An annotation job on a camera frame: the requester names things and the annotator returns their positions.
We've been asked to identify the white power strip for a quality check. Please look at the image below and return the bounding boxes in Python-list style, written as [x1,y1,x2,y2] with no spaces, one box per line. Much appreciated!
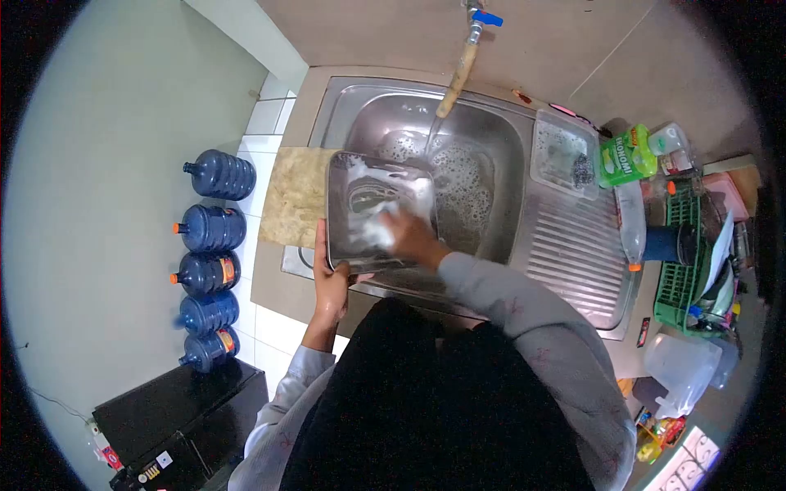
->
[86,417,124,472]

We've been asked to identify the person's right hand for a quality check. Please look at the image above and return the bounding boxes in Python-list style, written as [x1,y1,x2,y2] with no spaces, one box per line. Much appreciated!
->
[377,205,455,271]

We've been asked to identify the faucet with blue lever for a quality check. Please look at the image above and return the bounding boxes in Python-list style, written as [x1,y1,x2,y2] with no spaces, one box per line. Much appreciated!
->
[435,0,504,120]

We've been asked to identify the person's right fingers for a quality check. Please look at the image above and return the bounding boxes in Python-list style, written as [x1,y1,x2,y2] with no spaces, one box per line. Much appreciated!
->
[377,205,413,246]

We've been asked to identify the blue water gallon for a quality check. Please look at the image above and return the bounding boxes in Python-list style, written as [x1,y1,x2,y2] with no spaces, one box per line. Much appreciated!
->
[172,204,248,253]
[182,149,257,201]
[175,290,240,336]
[170,252,242,298]
[178,327,241,374]

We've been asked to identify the small white bottle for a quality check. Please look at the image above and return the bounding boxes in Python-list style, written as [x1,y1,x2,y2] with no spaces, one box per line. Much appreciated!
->
[648,123,690,157]

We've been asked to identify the square metal tray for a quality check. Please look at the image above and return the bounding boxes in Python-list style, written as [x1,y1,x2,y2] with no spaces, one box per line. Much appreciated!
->
[324,151,440,275]

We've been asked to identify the stainless steel sink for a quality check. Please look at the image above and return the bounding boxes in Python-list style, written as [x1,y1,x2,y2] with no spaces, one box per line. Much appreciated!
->
[281,75,642,341]

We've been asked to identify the green dish soap bottle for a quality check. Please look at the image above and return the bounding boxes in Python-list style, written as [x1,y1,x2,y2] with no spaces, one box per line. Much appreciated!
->
[597,124,658,189]

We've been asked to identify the pink handled brush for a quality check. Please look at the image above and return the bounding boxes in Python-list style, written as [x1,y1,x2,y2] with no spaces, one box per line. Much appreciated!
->
[548,102,613,139]

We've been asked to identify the green dish rack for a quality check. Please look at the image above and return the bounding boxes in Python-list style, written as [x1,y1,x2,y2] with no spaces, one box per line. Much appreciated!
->
[653,181,747,338]

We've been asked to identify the black cabinet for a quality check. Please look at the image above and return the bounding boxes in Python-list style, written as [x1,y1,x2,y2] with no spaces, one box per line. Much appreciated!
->
[92,359,270,491]

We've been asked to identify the person's left hand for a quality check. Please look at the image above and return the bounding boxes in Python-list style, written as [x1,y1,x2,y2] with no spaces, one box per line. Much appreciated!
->
[312,219,356,326]

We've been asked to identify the white foamy sponge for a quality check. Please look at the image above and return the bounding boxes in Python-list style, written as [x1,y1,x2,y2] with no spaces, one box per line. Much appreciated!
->
[359,205,400,249]

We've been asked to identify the clear plastic container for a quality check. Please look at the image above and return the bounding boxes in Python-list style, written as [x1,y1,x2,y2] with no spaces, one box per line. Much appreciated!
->
[529,109,601,200]

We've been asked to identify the pink plastic container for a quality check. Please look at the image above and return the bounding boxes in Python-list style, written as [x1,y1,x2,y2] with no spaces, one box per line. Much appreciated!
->
[702,172,750,223]

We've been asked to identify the dark blue cup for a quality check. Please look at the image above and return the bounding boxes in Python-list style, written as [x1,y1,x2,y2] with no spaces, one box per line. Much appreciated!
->
[644,224,698,266]

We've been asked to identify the person's body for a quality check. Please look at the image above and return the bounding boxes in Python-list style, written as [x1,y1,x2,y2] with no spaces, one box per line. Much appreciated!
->
[227,297,639,491]

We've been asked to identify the steel wool scrubber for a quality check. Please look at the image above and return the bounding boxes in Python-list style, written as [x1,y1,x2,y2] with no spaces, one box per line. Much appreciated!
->
[571,153,596,188]

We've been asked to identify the plywood board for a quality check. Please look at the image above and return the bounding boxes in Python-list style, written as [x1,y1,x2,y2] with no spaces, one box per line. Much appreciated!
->
[258,146,341,249]

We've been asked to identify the clear bottle with orange cap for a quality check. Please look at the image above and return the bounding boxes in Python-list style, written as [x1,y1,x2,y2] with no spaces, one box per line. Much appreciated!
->
[616,180,647,273]

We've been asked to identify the clear plastic jug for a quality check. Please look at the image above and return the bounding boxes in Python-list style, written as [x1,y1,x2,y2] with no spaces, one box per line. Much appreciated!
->
[644,333,724,420]

